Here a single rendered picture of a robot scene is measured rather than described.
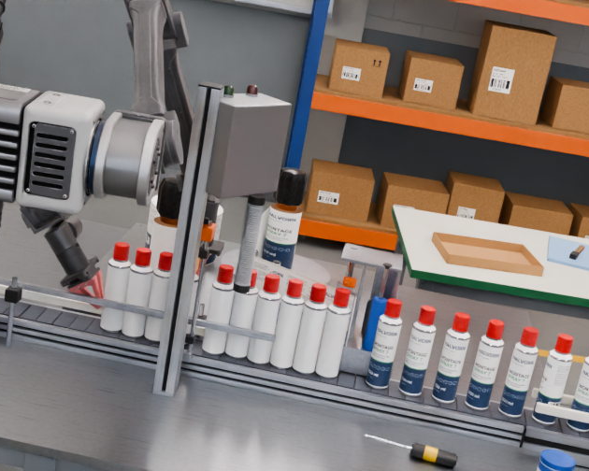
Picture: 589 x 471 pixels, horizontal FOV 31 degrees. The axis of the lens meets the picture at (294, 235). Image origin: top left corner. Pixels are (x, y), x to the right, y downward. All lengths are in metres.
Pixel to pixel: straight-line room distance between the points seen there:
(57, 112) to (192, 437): 0.83
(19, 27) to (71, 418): 4.86
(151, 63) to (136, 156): 0.38
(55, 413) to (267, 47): 4.68
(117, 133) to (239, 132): 0.52
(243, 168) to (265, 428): 0.54
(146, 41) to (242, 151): 0.30
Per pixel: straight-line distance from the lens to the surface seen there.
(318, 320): 2.29
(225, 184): 2.07
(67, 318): 2.45
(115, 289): 2.36
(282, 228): 2.84
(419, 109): 5.86
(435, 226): 3.98
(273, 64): 6.61
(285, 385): 2.33
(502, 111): 6.00
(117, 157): 1.55
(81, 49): 6.73
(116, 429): 2.12
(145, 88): 1.86
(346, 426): 2.27
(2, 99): 1.57
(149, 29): 1.96
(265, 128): 2.11
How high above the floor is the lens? 1.87
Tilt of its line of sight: 18 degrees down
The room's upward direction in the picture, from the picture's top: 10 degrees clockwise
